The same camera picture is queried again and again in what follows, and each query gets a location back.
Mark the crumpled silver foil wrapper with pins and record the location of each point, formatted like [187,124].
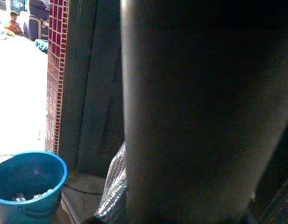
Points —
[18,197]

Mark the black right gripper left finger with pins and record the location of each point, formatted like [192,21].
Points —
[113,186]

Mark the blue plastic bucket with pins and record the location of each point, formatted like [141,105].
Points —
[29,172]

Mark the teal cloth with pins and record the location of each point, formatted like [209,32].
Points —
[41,45]

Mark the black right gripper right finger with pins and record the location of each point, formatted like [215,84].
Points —
[283,210]

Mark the dark door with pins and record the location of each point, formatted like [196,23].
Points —
[92,93]

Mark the dark blue armchair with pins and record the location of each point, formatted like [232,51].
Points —
[36,23]

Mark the child in red shirt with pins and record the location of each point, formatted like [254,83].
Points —
[14,24]

